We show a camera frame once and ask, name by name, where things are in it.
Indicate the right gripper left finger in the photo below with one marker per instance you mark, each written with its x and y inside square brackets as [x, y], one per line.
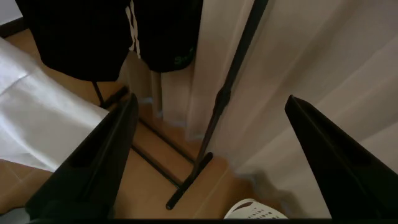
[81, 180]

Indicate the white laundry basket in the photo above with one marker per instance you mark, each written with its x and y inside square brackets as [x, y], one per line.
[255, 211]

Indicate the black shorts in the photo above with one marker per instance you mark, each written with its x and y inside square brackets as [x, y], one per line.
[93, 34]

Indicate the black clothes rack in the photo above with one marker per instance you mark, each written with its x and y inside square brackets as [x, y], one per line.
[230, 77]

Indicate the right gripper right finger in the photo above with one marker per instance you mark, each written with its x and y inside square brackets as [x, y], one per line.
[345, 177]

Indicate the white garment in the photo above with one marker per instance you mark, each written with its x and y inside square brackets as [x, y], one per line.
[40, 118]

